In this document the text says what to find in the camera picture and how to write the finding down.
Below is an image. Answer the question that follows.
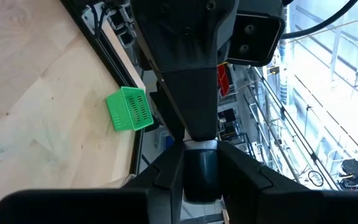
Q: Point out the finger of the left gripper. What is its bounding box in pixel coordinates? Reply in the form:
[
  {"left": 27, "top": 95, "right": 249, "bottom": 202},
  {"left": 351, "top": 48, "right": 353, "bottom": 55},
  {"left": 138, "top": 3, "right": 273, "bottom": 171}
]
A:
[
  {"left": 149, "top": 80, "right": 186, "bottom": 141},
  {"left": 129, "top": 0, "right": 239, "bottom": 142}
]

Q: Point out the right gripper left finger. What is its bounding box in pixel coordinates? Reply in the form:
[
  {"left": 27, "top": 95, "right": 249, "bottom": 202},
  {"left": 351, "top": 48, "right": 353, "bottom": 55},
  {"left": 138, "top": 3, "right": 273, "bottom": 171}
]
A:
[{"left": 0, "top": 141, "right": 186, "bottom": 224}]

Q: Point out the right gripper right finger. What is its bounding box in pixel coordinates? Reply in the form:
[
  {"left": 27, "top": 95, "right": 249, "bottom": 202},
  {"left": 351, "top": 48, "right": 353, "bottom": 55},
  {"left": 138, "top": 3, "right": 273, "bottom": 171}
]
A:
[{"left": 218, "top": 141, "right": 358, "bottom": 224}]

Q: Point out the green plastic basket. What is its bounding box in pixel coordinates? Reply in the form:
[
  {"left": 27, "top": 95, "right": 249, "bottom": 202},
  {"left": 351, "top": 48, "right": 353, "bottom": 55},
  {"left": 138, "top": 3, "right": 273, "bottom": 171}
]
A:
[{"left": 106, "top": 86, "right": 154, "bottom": 132}]

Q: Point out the red bin shelf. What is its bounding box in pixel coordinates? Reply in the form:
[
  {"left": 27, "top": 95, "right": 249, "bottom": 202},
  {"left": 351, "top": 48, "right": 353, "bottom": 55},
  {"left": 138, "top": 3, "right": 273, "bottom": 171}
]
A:
[{"left": 218, "top": 62, "right": 231, "bottom": 97}]

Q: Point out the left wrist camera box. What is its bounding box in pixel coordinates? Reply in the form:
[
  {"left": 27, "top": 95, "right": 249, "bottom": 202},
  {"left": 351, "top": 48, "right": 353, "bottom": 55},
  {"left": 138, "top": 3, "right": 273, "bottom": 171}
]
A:
[{"left": 227, "top": 9, "right": 287, "bottom": 68}]

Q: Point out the black aluminium table frame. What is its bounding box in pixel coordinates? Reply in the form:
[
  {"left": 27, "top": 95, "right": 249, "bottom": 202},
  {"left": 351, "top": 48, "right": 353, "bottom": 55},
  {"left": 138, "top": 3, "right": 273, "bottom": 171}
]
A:
[{"left": 60, "top": 0, "right": 146, "bottom": 175}]

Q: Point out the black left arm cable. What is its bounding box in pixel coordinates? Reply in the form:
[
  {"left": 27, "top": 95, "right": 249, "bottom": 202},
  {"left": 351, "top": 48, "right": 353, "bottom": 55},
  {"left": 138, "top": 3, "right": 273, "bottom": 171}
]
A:
[{"left": 281, "top": 0, "right": 358, "bottom": 40}]

